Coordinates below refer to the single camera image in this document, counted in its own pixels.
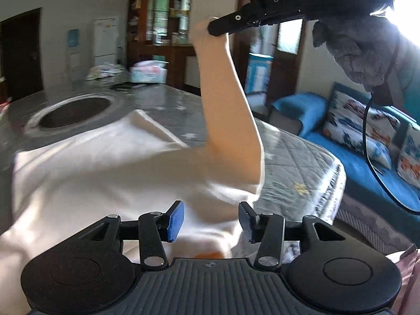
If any white water dispenser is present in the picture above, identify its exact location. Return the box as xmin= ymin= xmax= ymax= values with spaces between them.
xmin=66 ymin=52 xmax=82 ymax=84

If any dark wooden door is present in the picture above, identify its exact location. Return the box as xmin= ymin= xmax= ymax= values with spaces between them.
xmin=0 ymin=8 xmax=44 ymax=102

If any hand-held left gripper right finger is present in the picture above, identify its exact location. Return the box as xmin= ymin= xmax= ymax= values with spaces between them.
xmin=238 ymin=202 xmax=354 ymax=269

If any black cable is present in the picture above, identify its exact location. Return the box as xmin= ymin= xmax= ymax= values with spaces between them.
xmin=363 ymin=85 xmax=420 ymax=214

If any blue water bottle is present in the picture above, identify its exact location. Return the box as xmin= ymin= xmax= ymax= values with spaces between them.
xmin=67 ymin=29 xmax=81 ymax=48

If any brown door with window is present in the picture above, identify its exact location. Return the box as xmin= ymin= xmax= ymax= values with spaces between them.
xmin=262 ymin=16 xmax=309 ymax=106

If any blue white cabinet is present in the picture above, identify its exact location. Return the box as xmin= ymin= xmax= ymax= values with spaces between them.
xmin=246 ymin=52 xmax=274 ymax=94

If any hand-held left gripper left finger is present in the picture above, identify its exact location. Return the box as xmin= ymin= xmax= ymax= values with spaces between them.
xmin=70 ymin=201 xmax=185 ymax=269

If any cream long sleeve top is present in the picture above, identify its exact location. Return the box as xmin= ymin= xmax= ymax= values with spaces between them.
xmin=0 ymin=18 xmax=267 ymax=315

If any pile of printed clothes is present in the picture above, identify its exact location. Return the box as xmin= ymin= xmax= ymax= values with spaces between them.
xmin=86 ymin=63 xmax=127 ymax=81

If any blue covered sofa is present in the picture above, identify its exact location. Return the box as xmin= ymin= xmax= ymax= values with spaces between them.
xmin=269 ymin=82 xmax=420 ymax=224

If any person's right hand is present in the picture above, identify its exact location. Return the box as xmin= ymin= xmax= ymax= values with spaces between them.
xmin=312 ymin=14 xmax=400 ymax=90

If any butterfly print cushion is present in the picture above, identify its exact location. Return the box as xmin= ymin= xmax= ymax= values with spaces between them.
xmin=323 ymin=90 xmax=401 ymax=168
xmin=395 ymin=123 xmax=420 ymax=189

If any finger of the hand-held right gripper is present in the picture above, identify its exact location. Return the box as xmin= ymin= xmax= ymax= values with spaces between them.
xmin=208 ymin=7 xmax=309 ymax=37

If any tall wooden shelf cabinet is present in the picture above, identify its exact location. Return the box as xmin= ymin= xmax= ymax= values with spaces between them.
xmin=126 ymin=0 xmax=197 ymax=48

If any tissue pack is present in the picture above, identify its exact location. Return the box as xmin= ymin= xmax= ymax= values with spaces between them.
xmin=130 ymin=60 xmax=168 ymax=84

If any round black cooktop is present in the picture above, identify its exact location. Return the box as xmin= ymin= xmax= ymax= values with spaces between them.
xmin=39 ymin=97 xmax=111 ymax=128

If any white refrigerator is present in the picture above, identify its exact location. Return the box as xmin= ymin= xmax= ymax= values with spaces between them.
xmin=93 ymin=16 xmax=119 ymax=68

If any pink cloth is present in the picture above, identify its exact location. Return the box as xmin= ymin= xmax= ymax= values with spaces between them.
xmin=384 ymin=243 xmax=420 ymax=315

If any dark wooden doorway frame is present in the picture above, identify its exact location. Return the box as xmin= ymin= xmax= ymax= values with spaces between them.
xmin=230 ymin=0 xmax=260 ymax=84

